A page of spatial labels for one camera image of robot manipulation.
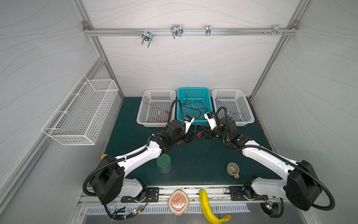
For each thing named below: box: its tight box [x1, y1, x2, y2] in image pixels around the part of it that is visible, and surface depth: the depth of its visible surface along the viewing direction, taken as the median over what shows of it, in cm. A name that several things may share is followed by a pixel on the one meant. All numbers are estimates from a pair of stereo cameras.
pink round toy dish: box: [167, 189, 190, 217], surface depth 70 cm
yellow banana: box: [199, 189, 232, 224], surface depth 66 cm
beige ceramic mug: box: [226, 162, 240, 180], surface depth 80 cm
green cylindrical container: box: [156, 153, 173, 175], surface depth 76 cm
